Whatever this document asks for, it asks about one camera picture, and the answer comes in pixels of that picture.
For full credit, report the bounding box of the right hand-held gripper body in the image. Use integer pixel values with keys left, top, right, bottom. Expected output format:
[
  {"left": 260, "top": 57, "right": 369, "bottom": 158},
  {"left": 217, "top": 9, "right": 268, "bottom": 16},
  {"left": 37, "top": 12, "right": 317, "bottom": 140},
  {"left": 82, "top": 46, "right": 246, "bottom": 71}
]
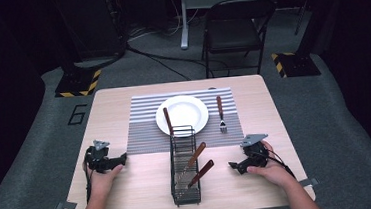
[{"left": 238, "top": 132, "right": 275, "bottom": 170}]

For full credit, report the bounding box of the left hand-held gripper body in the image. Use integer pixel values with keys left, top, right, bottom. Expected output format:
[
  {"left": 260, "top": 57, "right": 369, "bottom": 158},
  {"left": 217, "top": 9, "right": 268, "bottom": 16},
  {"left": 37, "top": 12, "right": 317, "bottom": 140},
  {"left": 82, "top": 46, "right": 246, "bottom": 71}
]
[{"left": 84, "top": 137, "right": 116, "bottom": 175}]

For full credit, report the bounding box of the person's left hand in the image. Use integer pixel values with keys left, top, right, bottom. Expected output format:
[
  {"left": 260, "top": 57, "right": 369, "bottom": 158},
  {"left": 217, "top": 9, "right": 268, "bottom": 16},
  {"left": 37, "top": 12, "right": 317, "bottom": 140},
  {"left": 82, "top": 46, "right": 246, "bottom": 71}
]
[{"left": 82, "top": 158, "right": 127, "bottom": 203}]

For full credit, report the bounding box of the person's right hand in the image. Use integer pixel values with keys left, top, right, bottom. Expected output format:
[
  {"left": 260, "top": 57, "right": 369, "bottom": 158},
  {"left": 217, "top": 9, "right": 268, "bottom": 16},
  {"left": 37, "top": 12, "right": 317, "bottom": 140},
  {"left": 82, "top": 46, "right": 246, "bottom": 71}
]
[{"left": 244, "top": 137, "right": 297, "bottom": 192}]

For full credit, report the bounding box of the grey striped placemat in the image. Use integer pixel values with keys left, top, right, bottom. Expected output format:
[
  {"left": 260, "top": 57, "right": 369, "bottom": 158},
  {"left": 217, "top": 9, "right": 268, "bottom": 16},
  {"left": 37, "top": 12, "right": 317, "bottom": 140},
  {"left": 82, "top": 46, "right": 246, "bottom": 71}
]
[{"left": 122, "top": 85, "right": 247, "bottom": 156}]

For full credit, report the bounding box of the grey tape strip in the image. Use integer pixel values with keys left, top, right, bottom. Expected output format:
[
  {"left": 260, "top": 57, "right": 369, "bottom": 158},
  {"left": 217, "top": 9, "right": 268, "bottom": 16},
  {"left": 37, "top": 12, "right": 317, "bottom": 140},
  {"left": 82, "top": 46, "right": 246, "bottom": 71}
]
[
  {"left": 298, "top": 176, "right": 319, "bottom": 189},
  {"left": 55, "top": 199, "right": 79, "bottom": 209}
]

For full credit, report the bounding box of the white round plate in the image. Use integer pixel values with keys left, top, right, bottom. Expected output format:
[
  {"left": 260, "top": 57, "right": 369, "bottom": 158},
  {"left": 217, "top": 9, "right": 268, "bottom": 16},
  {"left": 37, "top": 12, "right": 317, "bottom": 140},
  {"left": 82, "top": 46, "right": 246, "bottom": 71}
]
[{"left": 153, "top": 93, "right": 212, "bottom": 141}]

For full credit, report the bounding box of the black yellow-striped stand base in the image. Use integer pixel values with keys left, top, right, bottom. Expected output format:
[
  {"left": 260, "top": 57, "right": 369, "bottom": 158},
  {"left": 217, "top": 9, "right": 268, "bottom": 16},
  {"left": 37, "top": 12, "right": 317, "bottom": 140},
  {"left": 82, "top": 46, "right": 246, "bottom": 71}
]
[
  {"left": 271, "top": 49, "right": 323, "bottom": 81},
  {"left": 53, "top": 68, "right": 104, "bottom": 100}
]

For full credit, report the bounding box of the black folding chair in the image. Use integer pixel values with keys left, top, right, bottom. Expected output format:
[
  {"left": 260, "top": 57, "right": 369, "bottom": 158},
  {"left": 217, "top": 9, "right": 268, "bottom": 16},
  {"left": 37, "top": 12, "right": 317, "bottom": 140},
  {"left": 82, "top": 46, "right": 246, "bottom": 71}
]
[{"left": 197, "top": 0, "right": 283, "bottom": 80}]

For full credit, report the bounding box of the black equipment stand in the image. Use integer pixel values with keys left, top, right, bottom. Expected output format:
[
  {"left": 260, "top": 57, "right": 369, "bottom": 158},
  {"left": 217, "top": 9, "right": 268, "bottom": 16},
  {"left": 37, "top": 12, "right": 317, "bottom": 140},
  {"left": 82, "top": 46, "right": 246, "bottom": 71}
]
[{"left": 48, "top": 0, "right": 131, "bottom": 76}]

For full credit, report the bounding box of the left hand-held gripper cable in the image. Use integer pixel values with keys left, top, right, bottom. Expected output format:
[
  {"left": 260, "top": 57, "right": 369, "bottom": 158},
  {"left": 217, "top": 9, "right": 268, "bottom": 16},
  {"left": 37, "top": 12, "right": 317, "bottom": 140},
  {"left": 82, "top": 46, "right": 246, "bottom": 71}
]
[{"left": 82, "top": 151, "right": 95, "bottom": 205}]

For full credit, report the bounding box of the hand-held gripper cable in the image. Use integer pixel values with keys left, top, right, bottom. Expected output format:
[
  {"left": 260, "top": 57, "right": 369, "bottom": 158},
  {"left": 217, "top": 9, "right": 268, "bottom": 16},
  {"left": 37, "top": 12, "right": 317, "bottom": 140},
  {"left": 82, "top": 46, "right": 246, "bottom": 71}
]
[
  {"left": 260, "top": 146, "right": 298, "bottom": 183},
  {"left": 82, "top": 151, "right": 95, "bottom": 205}
]

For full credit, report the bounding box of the right hand-held gripper cable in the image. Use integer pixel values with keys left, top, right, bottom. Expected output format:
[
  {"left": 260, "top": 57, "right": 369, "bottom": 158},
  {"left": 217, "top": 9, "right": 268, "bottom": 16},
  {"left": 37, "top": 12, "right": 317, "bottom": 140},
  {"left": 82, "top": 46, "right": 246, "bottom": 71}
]
[{"left": 260, "top": 146, "right": 298, "bottom": 183}]

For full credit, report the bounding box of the wooden-handled spoon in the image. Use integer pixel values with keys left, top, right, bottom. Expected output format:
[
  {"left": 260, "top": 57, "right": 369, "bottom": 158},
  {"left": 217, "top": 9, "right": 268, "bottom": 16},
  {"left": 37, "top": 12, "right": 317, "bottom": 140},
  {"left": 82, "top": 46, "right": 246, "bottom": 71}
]
[{"left": 185, "top": 158, "right": 217, "bottom": 190}]

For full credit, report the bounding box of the wooden-handled fork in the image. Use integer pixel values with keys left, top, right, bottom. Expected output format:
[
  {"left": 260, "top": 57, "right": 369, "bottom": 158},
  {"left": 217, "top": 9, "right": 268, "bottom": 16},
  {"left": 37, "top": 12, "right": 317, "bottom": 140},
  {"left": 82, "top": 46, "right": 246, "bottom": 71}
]
[{"left": 215, "top": 94, "right": 229, "bottom": 135}]

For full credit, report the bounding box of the black wire cutlery rack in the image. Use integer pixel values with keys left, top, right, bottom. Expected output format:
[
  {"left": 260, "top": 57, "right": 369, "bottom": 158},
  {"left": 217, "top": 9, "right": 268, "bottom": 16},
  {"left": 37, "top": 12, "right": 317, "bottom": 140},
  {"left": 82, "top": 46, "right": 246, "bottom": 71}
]
[{"left": 165, "top": 124, "right": 203, "bottom": 208}]

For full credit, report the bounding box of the upright wooden-handled utensil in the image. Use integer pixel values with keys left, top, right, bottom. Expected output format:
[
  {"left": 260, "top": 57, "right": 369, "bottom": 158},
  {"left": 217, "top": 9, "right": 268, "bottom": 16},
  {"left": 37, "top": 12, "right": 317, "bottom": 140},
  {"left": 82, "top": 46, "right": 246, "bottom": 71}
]
[{"left": 162, "top": 106, "right": 175, "bottom": 138}]

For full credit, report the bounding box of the black floor cable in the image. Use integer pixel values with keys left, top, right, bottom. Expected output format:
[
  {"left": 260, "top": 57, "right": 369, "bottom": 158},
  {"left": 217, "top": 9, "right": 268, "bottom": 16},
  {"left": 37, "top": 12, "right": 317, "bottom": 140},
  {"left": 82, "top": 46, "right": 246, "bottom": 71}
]
[{"left": 125, "top": 35, "right": 231, "bottom": 87}]

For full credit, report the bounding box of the white metal desk frame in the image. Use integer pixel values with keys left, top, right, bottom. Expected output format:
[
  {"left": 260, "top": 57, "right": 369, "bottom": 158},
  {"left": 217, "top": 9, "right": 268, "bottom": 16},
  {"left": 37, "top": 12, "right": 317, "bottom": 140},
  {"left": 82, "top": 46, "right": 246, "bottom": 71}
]
[{"left": 176, "top": 0, "right": 267, "bottom": 51}]

